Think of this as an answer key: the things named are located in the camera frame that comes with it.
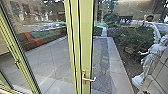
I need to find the silver door handle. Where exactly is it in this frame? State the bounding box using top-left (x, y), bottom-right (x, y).
top-left (81, 69), bottom-right (98, 85)

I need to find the green framed glass wall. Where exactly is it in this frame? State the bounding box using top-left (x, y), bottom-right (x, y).
top-left (0, 0), bottom-right (82, 94)

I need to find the green framed glass door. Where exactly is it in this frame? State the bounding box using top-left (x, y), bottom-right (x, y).
top-left (79, 0), bottom-right (168, 94)

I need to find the green outdoor shrub bed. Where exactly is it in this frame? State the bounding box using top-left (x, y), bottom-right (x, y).
top-left (107, 12), bottom-right (158, 58)

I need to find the colourful outdoor seating block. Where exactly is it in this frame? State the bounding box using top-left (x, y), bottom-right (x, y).
top-left (18, 26), bottom-right (68, 52)

